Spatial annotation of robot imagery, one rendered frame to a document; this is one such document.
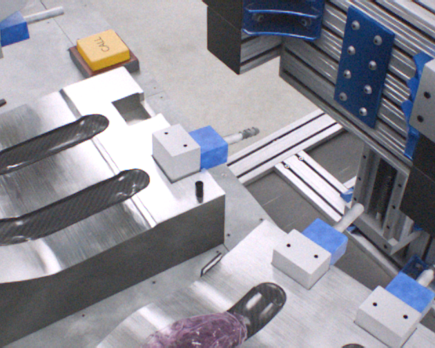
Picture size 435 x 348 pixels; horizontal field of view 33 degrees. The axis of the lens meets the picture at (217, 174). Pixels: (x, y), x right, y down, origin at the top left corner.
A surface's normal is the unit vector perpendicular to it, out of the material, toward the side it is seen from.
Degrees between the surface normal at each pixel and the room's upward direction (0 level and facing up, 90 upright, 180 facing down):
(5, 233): 23
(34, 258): 17
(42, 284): 90
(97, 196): 9
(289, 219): 0
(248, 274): 0
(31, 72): 0
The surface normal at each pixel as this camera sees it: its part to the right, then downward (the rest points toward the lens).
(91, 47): 0.00, -0.69
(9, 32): 0.51, 0.63
